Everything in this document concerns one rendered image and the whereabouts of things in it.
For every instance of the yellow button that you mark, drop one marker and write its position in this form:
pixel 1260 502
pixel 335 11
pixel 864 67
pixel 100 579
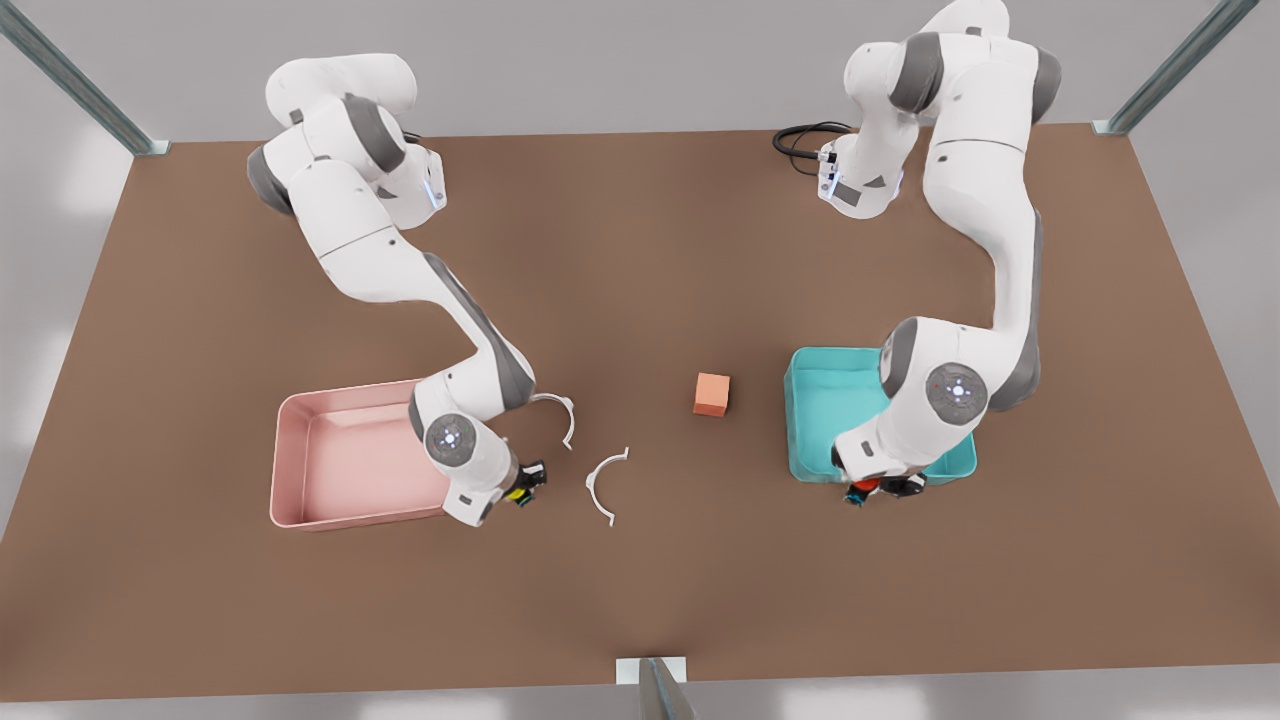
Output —
pixel 516 493

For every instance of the red button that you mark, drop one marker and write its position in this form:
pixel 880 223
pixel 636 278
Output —
pixel 864 486

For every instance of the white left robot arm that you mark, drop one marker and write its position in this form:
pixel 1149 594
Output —
pixel 985 180

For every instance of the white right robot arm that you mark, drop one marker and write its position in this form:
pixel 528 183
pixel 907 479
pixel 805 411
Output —
pixel 360 240

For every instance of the blue storage box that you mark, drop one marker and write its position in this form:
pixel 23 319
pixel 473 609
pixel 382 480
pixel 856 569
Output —
pixel 830 400

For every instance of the pink storage box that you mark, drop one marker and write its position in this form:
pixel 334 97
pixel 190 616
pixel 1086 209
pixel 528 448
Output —
pixel 350 460

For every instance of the orange cube block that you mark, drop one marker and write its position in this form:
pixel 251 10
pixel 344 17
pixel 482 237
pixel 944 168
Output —
pixel 711 394

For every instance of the white curved bracket piece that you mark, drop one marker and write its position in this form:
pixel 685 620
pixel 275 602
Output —
pixel 596 490
pixel 568 420

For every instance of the silver frame post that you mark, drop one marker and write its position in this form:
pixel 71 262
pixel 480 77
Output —
pixel 1170 70
pixel 70 80
pixel 660 690

